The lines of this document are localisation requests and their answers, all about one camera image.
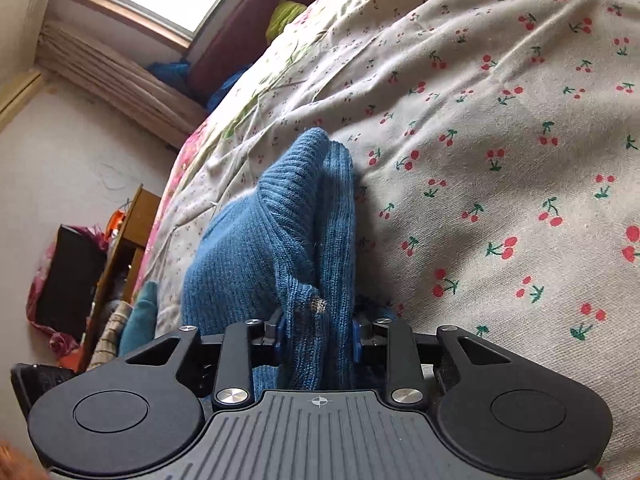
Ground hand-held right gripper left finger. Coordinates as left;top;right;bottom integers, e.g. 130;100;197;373
122;309;289;411

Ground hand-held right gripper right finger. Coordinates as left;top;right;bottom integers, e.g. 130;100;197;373
351;311;518;406

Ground blue knit sweater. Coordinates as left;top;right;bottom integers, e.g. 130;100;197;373
181;127;397;391

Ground beige striped knit garment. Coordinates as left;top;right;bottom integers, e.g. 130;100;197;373
87;300;133;373

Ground black monitor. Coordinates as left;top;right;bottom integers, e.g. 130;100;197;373
36;225;108;343

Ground teal fleece garment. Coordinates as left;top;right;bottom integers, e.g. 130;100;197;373
119;280;160;356

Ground wooden cabinet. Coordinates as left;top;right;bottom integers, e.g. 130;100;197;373
79;184;162;373

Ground orange item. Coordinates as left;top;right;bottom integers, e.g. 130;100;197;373
107;209;128;241

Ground cherry print bed quilt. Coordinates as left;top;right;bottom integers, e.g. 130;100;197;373
145;0;640;480

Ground blue cloth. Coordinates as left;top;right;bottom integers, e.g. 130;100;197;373
206;67;256;111

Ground blue plastic bag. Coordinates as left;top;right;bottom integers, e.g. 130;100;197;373
147;60;193;98

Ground maroon padded headboard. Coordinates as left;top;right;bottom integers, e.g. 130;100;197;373
187;0;363;106

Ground beige curtain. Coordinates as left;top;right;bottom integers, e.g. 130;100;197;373
39;20;210;150

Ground green cloth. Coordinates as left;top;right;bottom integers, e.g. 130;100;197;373
265;0;307;45

